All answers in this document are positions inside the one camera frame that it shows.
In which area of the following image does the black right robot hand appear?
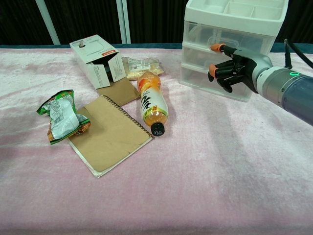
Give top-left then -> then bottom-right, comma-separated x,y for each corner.
207,43 -> 273,94

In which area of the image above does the clear plastic drawer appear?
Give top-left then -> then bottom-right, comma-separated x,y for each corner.
182,46 -> 268,77
179,65 -> 258,97
183,21 -> 278,56

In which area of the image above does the clear bag of beige snacks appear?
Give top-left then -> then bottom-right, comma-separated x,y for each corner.
121,56 -> 165,81

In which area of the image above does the orange drink bottle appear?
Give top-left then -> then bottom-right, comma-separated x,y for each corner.
136,71 -> 169,138

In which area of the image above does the pink plush cloth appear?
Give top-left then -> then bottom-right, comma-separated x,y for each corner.
0,47 -> 313,235

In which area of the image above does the brown cardboard sheet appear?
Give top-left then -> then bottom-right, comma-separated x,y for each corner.
96,77 -> 141,107

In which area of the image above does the white metal pole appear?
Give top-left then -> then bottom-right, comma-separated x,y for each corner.
115,0 -> 132,45
35,0 -> 61,46

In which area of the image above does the brown spiral notebook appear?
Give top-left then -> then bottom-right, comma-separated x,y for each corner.
67,94 -> 154,179

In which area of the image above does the white cardboard box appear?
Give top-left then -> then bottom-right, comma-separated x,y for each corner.
69,34 -> 127,90

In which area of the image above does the black curtain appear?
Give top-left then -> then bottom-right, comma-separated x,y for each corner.
0,0 -> 313,46

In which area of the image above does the green snack bag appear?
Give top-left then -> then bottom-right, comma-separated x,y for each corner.
36,89 -> 92,145

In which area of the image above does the black cable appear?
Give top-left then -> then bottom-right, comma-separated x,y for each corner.
283,38 -> 313,70

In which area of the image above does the white plastic drawer unit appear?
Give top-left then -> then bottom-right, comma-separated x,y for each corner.
179,0 -> 290,102

